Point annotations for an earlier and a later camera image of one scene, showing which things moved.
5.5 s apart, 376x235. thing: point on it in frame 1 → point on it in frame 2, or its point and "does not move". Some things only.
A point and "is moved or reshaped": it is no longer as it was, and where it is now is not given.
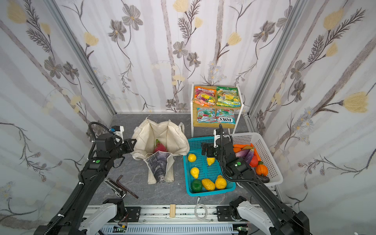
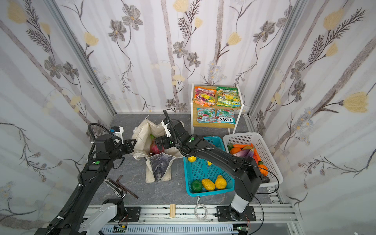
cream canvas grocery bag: x=160 y=164 does not move
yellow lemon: x=192 y=157 does not move
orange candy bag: x=204 y=96 does not move
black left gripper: x=128 y=146 does not move
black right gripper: x=210 y=150 → x=164 y=141
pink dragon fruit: x=159 y=147 is moved or reshaped
